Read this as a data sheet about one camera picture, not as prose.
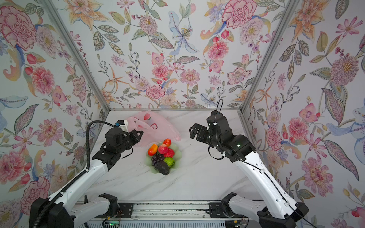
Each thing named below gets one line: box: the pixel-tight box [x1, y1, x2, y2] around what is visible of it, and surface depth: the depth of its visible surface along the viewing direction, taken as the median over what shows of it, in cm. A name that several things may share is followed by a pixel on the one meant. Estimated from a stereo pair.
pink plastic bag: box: [126, 110, 182, 148], surface depth 97 cm
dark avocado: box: [157, 161, 170, 176], surface depth 81 cm
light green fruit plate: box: [168, 142, 182, 169], surface depth 93 cm
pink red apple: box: [157, 143, 169, 155], surface depth 88 cm
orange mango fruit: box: [147, 143, 159, 157], surface depth 90 cm
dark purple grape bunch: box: [151, 153, 165, 171], surface depth 88 cm
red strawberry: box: [163, 148, 175, 158], surface depth 90 cm
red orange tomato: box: [162, 138, 172, 148], surface depth 92 cm
